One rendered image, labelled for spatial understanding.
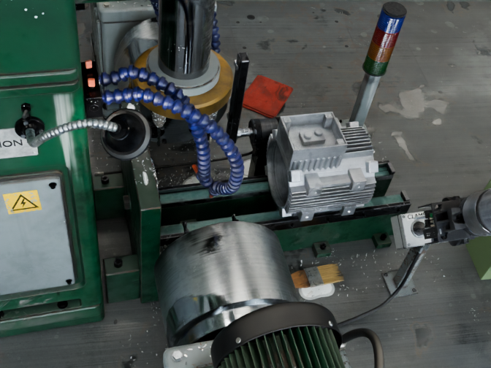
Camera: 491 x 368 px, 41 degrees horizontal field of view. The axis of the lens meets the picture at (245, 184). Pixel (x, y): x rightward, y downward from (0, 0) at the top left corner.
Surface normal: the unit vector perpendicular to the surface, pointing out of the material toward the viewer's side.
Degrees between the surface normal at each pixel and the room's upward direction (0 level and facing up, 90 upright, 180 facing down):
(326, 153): 90
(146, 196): 0
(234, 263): 2
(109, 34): 90
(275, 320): 9
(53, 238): 90
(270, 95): 1
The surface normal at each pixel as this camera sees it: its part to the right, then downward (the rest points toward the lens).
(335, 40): 0.11, -0.64
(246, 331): -0.46, -0.45
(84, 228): 0.25, 0.76
